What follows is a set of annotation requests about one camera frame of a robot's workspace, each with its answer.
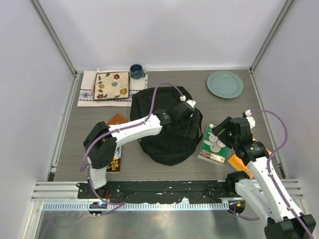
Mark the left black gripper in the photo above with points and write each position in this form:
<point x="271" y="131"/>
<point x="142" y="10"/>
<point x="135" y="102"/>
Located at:
<point x="190" y="131"/>

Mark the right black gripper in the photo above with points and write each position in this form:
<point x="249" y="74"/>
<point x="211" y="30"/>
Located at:
<point x="225" y="124"/>

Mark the black student backpack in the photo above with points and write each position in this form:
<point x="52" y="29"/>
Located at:
<point x="169" y="148"/>

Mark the colourful treehouse paperback book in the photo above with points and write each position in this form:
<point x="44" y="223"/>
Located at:
<point x="114" y="166"/>

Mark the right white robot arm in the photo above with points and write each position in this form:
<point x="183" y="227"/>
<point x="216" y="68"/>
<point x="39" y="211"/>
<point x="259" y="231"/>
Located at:
<point x="270" y="200"/>

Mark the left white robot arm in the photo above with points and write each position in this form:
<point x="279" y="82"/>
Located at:
<point x="102" y="142"/>

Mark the green coin book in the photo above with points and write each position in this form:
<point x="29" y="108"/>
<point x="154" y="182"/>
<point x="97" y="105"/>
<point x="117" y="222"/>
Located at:
<point x="212" y="149"/>

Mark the orange paperback book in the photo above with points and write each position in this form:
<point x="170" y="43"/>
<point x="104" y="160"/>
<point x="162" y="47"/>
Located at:
<point x="236" y="161"/>

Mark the light teal round plate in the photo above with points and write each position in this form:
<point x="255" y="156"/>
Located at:
<point x="225" y="84"/>

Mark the dark blue ceramic cup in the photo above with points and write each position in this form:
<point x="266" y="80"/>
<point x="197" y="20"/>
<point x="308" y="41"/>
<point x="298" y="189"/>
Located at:
<point x="137" y="71"/>

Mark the brown leather wallet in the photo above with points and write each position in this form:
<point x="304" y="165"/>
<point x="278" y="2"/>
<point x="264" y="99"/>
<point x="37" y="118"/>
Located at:
<point x="117" y="119"/>

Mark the floral square ceramic plate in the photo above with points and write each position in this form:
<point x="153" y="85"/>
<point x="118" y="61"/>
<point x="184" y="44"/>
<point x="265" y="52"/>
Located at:
<point x="111" y="86"/>

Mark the white patterned cloth mat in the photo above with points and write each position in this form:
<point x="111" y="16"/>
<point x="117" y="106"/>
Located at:
<point x="86" y="96"/>

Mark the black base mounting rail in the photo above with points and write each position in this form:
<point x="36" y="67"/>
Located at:
<point x="166" y="192"/>

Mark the white slotted cable duct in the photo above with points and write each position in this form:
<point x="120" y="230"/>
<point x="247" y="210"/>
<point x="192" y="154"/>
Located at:
<point x="86" y="205"/>

